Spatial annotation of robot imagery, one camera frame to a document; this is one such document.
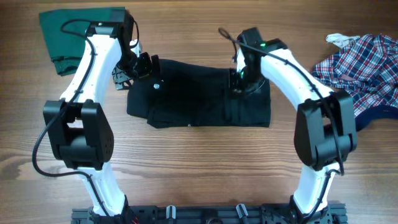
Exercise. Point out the black t-shirt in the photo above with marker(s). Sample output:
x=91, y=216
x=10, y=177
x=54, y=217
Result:
x=192, y=95

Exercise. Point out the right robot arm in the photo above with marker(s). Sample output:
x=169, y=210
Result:
x=325, y=130

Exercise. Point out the small white cloth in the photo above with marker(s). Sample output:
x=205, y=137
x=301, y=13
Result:
x=341, y=40

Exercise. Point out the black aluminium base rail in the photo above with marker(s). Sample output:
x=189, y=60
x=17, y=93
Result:
x=265, y=213

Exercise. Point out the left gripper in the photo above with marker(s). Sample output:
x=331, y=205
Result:
x=147, y=71

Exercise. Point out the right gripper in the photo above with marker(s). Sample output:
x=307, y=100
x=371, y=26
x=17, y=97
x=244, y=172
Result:
x=234, y=80

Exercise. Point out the red plaid shirt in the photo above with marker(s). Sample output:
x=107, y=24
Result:
x=366, y=68

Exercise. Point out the folded green cloth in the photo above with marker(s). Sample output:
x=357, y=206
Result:
x=66, y=50

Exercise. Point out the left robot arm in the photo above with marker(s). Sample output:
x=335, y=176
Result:
x=76, y=125

